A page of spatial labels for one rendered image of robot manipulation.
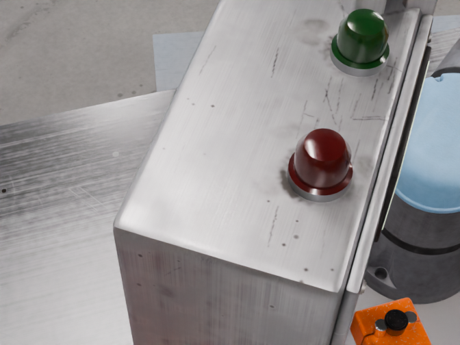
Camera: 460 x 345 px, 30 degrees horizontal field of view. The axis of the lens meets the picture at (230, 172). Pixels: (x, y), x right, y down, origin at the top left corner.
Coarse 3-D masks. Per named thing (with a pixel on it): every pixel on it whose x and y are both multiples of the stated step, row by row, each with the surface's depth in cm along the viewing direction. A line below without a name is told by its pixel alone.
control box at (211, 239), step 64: (256, 0) 41; (320, 0) 41; (192, 64) 38; (256, 64) 38; (320, 64) 38; (192, 128) 36; (256, 128) 36; (320, 128) 36; (384, 128) 36; (128, 192) 34; (192, 192) 34; (256, 192) 34; (384, 192) 35; (128, 256) 35; (192, 256) 33; (256, 256) 33; (320, 256) 33; (192, 320) 38; (256, 320) 36; (320, 320) 34
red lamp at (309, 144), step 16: (304, 144) 33; (320, 144) 33; (336, 144) 33; (304, 160) 33; (320, 160) 33; (336, 160) 33; (288, 176) 34; (304, 176) 33; (320, 176) 33; (336, 176) 33; (352, 176) 34; (304, 192) 34; (320, 192) 34; (336, 192) 34
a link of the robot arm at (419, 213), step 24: (456, 72) 81; (432, 96) 77; (456, 96) 77; (432, 120) 76; (456, 120) 76; (408, 144) 76; (432, 144) 75; (456, 144) 75; (408, 168) 76; (432, 168) 75; (456, 168) 74; (408, 192) 77; (432, 192) 75; (456, 192) 75; (408, 216) 80; (432, 216) 79; (456, 216) 78; (408, 240) 84; (432, 240) 82; (456, 240) 83
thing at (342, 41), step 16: (352, 16) 37; (368, 16) 37; (352, 32) 37; (368, 32) 37; (384, 32) 37; (336, 48) 38; (352, 48) 37; (368, 48) 37; (384, 48) 37; (336, 64) 38; (352, 64) 38; (368, 64) 38; (384, 64) 38
